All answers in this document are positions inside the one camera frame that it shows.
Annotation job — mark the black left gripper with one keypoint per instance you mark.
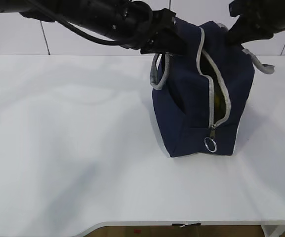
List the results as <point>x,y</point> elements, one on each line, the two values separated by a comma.
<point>151,31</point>

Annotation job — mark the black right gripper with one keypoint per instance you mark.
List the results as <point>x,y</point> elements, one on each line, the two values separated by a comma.
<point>257,20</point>

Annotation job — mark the navy blue lunch bag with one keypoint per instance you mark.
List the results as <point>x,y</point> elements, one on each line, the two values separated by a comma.
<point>184,89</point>

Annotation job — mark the yellow banana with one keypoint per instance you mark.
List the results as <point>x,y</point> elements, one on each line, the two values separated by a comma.
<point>219,106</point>

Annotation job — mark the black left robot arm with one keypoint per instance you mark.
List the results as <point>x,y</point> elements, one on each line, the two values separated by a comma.
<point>98,21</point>

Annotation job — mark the white table leg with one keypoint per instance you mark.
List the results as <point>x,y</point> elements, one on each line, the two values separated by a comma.
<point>273,230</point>

